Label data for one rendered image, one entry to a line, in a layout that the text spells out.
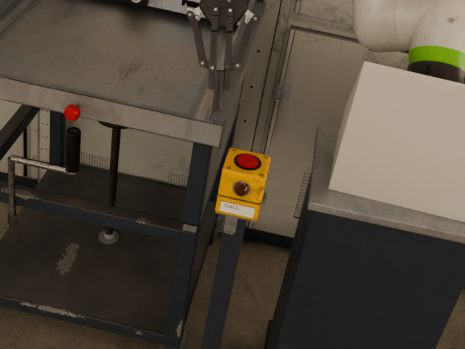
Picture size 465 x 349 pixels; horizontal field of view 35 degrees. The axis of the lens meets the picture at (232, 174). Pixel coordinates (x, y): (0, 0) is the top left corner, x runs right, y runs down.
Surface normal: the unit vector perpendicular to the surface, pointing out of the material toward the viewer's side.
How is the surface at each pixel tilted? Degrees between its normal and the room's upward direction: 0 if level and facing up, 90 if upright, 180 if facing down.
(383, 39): 113
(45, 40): 0
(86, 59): 0
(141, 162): 90
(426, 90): 90
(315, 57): 90
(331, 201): 0
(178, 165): 90
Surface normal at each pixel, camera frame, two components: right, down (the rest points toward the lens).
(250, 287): 0.15, -0.80
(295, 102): -0.16, 0.56
